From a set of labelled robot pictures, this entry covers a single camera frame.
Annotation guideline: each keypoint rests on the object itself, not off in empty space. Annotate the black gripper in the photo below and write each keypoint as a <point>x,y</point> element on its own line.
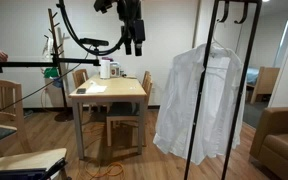
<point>132,20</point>

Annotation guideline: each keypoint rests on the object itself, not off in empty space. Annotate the white shirt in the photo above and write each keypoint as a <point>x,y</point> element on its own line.
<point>177,100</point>

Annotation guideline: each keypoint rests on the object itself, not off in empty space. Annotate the white shirt hanger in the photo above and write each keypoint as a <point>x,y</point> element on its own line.
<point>221,49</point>

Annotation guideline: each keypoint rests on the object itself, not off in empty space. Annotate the black metal clothes rack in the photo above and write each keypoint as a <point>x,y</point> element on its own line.
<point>200,93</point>

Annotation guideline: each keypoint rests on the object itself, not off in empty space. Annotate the purple lidded container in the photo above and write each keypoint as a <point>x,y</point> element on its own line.
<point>107,58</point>

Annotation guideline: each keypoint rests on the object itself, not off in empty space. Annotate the small black table item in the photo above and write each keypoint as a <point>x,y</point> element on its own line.
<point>123,75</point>

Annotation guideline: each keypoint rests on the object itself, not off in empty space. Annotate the white kettle jug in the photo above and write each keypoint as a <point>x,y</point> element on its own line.
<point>105,69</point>

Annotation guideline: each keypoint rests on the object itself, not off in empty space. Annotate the light wooden dining table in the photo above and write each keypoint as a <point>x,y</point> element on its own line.
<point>117,88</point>

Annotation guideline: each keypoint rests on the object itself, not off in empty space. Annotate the white paper sheet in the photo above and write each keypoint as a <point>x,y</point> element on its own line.
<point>95,89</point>

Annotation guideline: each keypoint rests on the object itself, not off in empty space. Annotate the plain wooden dining chair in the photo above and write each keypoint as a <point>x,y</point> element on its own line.
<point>80,77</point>

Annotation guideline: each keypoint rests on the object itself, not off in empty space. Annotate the wooden chair with dark cushion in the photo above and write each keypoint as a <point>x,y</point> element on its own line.
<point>122,110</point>

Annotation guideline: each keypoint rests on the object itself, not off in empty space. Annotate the black smartphone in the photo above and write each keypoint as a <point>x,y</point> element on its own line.
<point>81,91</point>

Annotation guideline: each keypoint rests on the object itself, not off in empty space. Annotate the wooden coat tree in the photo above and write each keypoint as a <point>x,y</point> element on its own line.
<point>53,33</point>

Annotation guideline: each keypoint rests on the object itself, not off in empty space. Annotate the blue hanging pouch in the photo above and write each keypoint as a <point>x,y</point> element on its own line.
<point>57,82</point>

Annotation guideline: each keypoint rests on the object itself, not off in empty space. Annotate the green bag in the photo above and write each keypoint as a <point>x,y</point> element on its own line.
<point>51,72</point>

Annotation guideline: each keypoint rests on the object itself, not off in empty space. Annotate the clear plastic bag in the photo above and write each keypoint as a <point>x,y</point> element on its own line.
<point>47,50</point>

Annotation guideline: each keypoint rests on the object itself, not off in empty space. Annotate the light blue bedding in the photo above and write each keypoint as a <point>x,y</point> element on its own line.
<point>252,76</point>

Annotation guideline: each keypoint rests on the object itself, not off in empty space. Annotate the wooden slatted armchair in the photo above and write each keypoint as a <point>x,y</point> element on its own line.
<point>19,110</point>

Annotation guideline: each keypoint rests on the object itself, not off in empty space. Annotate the dark blue black case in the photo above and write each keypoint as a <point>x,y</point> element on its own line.
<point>54,168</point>

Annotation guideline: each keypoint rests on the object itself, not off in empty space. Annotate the light wooden desk top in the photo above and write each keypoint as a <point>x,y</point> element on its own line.
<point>24,160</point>

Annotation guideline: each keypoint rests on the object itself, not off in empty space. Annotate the brown leather sofa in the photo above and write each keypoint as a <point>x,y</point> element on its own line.
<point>284,146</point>

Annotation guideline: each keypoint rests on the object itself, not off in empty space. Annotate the black stereo camera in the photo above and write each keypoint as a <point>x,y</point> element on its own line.
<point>94,42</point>

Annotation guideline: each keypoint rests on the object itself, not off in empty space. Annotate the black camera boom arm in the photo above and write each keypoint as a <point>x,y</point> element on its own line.
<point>34,63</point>

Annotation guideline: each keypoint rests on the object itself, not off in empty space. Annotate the wooden bed frame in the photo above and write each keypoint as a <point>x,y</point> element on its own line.
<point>267,81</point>

